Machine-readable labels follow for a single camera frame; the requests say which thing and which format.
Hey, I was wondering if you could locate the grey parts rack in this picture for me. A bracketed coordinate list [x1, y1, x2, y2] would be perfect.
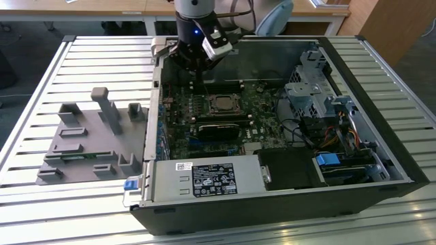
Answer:
[34, 86, 150, 186]

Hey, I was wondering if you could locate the silver finned heat sink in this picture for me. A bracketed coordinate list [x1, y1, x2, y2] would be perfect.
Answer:
[244, 142, 262, 155]

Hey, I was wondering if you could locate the orange yellow wire bundle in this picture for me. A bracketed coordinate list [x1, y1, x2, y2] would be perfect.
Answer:
[318, 126, 362, 149]

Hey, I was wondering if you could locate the green RAM stick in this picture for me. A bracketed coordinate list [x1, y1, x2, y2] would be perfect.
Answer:
[194, 119, 252, 128]
[60, 152, 113, 161]

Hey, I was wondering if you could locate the metal socket cover frame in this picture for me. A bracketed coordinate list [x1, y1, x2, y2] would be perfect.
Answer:
[208, 94, 242, 115]

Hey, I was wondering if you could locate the grey disk bay frame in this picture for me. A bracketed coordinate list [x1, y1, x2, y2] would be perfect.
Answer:
[325, 94, 392, 182]

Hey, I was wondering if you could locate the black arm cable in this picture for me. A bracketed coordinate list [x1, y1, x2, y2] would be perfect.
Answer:
[216, 0, 257, 35]

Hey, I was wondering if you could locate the wooden cabinet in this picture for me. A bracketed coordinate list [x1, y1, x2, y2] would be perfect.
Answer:
[336, 0, 436, 67]

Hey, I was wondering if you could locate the CPU socket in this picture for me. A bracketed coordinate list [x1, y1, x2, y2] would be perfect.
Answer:
[206, 93, 244, 116]

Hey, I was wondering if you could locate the silver camera box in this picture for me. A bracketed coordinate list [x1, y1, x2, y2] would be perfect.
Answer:
[201, 30, 233, 62]

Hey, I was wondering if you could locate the black and silver PC case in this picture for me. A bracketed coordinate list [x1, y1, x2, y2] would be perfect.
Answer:
[121, 35, 430, 236]

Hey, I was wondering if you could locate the green motherboard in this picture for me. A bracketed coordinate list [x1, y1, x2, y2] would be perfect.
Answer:
[158, 81, 294, 160]

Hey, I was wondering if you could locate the short black cable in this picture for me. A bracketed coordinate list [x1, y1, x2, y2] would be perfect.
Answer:
[281, 126, 317, 150]

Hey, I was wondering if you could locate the silver perforated disk bay cage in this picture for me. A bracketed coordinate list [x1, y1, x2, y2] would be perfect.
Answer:
[284, 50, 345, 119]

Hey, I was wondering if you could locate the graphics card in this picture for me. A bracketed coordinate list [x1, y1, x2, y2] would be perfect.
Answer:
[196, 123, 241, 143]

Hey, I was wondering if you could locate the silver CPU green edge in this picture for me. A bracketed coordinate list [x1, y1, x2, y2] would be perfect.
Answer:
[214, 96, 237, 109]

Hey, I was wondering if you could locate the black plastic shroud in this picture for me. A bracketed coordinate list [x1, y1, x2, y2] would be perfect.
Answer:
[256, 147, 328, 191]

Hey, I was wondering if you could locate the wooden desk white frame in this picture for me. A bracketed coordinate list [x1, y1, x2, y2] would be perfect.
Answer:
[0, 0, 148, 35]
[145, 0, 352, 36]

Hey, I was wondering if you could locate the blue plastic disk carrier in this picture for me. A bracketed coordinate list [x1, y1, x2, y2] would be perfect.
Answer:
[314, 152, 340, 168]

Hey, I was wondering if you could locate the silver power supply with label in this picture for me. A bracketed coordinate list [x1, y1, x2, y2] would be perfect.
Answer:
[144, 154, 270, 204]

